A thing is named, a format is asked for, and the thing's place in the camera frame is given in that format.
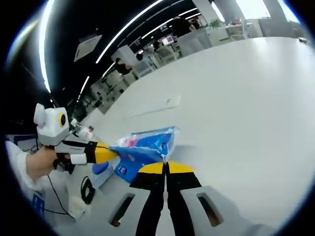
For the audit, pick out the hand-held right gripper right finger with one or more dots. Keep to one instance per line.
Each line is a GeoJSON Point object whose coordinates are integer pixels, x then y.
{"type": "Point", "coordinates": [182, 196]}

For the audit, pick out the ceiling air vent panel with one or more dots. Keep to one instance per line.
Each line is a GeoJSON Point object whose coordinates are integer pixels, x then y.
{"type": "Point", "coordinates": [87, 48]}

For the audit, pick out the green potted plant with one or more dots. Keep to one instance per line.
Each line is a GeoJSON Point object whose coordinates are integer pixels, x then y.
{"type": "Point", "coordinates": [216, 23]}

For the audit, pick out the long ceiling light strip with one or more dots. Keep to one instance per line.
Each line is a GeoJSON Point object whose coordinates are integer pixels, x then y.
{"type": "Point", "coordinates": [128, 32]}

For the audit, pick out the grey desk partition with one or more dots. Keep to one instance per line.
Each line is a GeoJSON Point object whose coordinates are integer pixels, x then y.
{"type": "Point", "coordinates": [195, 43]}

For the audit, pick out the white table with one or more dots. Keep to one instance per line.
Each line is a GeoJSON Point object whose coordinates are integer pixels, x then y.
{"type": "Point", "coordinates": [233, 110]}

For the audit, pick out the white flat strip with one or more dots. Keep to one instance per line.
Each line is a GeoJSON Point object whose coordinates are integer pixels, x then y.
{"type": "Point", "coordinates": [157, 105]}

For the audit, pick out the person's left hand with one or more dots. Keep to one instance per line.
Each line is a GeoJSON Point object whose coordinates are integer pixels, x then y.
{"type": "Point", "coordinates": [39, 162]}

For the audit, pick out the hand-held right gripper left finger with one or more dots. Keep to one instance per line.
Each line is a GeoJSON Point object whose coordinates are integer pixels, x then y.
{"type": "Point", "coordinates": [152, 196]}

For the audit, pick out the blue plastic bag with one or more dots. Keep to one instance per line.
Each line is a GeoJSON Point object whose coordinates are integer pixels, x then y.
{"type": "Point", "coordinates": [150, 145]}

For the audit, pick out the clear plastic water bottle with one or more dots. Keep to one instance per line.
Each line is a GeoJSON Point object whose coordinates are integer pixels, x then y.
{"type": "Point", "coordinates": [85, 131]}

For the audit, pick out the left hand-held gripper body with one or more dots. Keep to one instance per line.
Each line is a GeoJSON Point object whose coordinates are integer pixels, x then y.
{"type": "Point", "coordinates": [51, 125]}

